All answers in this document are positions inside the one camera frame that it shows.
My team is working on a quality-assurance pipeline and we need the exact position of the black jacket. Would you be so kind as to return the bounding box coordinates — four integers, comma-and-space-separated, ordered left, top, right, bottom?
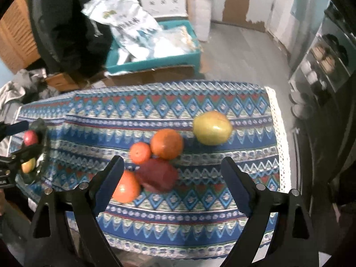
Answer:
28, 0, 119, 79

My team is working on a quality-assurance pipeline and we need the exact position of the white printed bag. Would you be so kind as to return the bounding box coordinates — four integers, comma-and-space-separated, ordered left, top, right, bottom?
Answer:
81, 0, 164, 51

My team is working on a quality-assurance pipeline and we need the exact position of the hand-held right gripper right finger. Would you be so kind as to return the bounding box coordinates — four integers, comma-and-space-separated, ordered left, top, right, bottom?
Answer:
220, 156, 320, 267

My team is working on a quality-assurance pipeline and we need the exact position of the white plastic bag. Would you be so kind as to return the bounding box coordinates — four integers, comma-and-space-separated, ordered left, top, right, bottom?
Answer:
117, 25, 196, 62

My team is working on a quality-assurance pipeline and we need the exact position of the small orange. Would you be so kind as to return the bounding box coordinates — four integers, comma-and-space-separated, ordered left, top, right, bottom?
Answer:
129, 142, 152, 164

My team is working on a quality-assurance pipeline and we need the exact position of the small red apple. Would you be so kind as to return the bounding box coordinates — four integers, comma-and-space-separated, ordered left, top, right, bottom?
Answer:
24, 131, 39, 146

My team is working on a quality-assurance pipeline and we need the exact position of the dark glass bowl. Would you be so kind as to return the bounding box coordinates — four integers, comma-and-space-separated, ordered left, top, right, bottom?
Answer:
15, 118, 51, 185

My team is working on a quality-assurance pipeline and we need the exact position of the blue patterned tablecloth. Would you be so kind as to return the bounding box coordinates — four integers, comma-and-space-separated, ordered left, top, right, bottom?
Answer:
11, 80, 292, 260

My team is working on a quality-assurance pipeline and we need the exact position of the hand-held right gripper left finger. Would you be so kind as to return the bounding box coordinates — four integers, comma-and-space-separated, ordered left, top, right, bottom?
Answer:
26, 156, 125, 267

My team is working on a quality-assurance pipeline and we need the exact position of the white lattice basket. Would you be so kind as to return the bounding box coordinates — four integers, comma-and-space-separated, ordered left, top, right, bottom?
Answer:
136, 0, 190, 20

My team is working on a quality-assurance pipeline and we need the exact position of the dark red apple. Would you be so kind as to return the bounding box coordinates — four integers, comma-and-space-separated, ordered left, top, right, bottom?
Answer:
135, 158, 179, 193

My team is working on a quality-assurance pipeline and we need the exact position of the metal shelf rack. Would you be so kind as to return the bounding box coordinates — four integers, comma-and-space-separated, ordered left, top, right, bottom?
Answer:
287, 1, 356, 134

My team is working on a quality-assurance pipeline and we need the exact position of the yellow fruit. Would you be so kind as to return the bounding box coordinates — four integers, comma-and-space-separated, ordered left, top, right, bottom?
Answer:
22, 158, 36, 174

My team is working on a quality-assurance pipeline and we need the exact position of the white wrapped bundle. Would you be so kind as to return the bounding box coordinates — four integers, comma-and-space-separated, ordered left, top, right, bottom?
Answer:
189, 0, 212, 43

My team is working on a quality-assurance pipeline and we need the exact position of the white cup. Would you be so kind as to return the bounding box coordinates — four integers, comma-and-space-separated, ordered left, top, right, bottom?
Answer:
289, 89, 303, 104
291, 104, 307, 118

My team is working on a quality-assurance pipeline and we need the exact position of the grey clothes pile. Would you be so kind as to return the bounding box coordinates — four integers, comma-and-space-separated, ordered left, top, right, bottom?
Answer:
0, 68, 60, 156

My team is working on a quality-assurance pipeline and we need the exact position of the large orange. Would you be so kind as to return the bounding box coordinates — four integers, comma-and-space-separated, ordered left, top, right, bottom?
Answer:
150, 128, 184, 160

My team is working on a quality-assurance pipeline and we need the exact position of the yellow-green apple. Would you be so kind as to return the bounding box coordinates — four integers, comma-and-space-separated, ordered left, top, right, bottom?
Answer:
193, 111, 233, 146

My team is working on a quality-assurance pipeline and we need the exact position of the brown cardboard box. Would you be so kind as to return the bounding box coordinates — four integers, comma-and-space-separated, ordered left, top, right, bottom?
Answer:
104, 65, 197, 87

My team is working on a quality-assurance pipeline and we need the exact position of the teal cardboard box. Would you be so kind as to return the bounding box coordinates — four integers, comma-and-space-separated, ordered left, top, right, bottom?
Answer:
105, 19, 202, 74

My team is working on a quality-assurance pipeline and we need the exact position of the orange-red persimmon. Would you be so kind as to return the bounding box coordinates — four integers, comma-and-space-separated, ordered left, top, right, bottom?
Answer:
112, 170, 141, 204

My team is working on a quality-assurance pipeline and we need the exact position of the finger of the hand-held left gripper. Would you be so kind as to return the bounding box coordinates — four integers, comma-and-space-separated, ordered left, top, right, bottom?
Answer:
0, 142, 43, 171
0, 120, 29, 143

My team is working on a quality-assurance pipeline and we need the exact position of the wooden louvre door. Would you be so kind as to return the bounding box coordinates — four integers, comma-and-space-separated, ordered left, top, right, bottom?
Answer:
0, 0, 43, 74

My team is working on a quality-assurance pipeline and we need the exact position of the small wooden box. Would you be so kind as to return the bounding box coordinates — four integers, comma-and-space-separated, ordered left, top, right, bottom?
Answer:
44, 72, 87, 92

